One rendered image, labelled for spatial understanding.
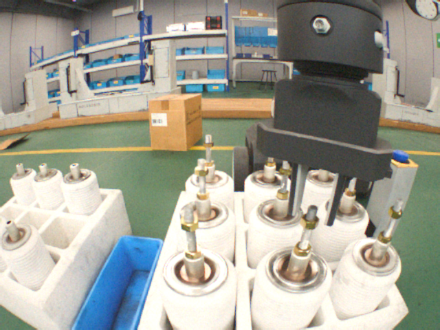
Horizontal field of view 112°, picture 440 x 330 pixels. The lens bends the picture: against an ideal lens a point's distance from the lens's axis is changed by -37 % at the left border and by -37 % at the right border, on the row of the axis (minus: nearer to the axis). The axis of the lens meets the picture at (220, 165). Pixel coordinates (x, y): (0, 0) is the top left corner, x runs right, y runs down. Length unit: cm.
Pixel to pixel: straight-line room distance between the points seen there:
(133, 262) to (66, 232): 19
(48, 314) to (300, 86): 44
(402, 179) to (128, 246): 62
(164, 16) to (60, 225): 884
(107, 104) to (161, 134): 130
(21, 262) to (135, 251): 29
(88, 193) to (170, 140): 91
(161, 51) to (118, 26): 747
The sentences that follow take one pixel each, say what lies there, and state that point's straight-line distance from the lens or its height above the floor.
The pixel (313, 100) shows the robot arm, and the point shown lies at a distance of 17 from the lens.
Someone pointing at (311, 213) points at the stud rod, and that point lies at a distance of 23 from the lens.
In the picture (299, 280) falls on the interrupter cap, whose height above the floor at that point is 25.
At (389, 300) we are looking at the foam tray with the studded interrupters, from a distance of 40.
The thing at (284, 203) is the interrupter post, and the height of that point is 28.
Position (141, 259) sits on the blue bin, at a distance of 59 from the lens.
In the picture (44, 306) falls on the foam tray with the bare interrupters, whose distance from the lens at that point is 41.
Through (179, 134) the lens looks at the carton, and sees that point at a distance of 135.
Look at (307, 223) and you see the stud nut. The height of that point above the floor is 33.
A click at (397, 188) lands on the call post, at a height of 26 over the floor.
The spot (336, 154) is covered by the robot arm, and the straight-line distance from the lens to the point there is 18.
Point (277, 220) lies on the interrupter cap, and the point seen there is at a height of 25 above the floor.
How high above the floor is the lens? 46
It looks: 23 degrees down
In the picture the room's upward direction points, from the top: 1 degrees counter-clockwise
